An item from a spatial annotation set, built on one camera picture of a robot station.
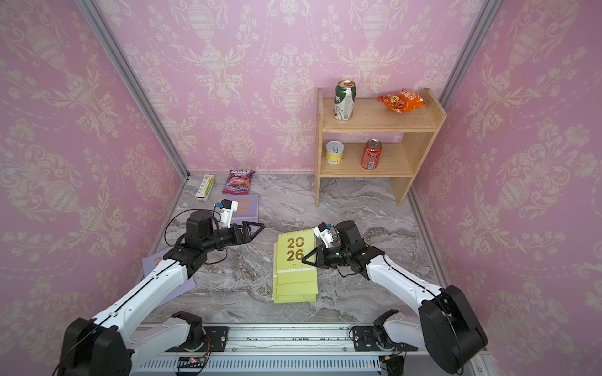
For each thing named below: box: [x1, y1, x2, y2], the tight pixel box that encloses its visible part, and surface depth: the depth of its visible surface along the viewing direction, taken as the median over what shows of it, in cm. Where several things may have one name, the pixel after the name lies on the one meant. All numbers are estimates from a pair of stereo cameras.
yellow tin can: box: [325, 140, 345, 165], surface depth 96 cm
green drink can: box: [333, 79, 357, 122], surface depth 73 cm
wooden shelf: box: [314, 88, 448, 208], surface depth 83 cm
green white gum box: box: [195, 173, 215, 202], surface depth 112 cm
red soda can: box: [360, 137, 383, 170], surface depth 89 cm
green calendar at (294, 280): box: [271, 228, 319, 304], surface depth 81 cm
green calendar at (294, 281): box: [272, 228, 319, 304], surface depth 82 cm
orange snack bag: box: [376, 88, 427, 114], surface depth 78 cm
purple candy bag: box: [221, 169, 256, 196], surface depth 115 cm
